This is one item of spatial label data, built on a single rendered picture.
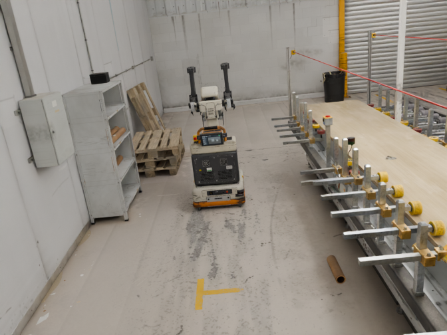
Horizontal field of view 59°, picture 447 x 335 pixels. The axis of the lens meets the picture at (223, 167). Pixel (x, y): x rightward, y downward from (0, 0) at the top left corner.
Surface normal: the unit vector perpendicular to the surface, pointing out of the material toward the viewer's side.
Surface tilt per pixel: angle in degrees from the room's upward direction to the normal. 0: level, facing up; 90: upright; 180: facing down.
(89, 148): 90
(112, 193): 90
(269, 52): 90
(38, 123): 90
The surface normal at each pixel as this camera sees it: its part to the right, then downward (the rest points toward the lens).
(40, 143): 0.00, 0.34
